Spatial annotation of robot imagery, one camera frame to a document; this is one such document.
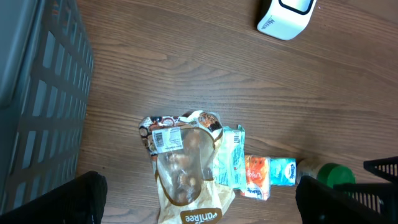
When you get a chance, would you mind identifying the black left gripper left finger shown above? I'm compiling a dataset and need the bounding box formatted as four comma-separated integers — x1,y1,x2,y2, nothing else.
1,171,108,224

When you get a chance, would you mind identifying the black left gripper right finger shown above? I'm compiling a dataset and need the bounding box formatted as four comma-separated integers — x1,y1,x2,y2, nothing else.
295,175,389,224

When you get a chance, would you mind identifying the white barcode scanner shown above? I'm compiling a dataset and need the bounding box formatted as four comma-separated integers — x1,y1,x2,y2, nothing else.
257,0,317,40

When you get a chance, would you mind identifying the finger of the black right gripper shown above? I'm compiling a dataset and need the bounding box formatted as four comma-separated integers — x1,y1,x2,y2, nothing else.
334,184,397,222
363,156,397,184

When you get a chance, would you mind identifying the green lid jar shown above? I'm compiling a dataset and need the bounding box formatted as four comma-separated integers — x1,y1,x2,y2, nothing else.
296,159,356,188

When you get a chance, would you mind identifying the small teal tissue pack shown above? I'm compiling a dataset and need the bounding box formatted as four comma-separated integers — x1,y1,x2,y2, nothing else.
270,158,297,186

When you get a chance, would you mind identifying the grey plastic mesh basket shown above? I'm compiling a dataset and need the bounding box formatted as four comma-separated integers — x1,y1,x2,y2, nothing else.
1,0,95,213

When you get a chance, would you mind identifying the teal wet wipes pack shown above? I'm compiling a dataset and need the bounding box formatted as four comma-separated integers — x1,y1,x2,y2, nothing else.
213,125,247,191

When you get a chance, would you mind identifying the orange tissue pack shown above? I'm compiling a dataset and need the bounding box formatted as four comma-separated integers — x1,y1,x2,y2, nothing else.
241,155,271,201

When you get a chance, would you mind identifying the brown pastry bag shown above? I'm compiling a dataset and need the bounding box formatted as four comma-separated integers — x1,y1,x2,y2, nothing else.
138,110,235,224

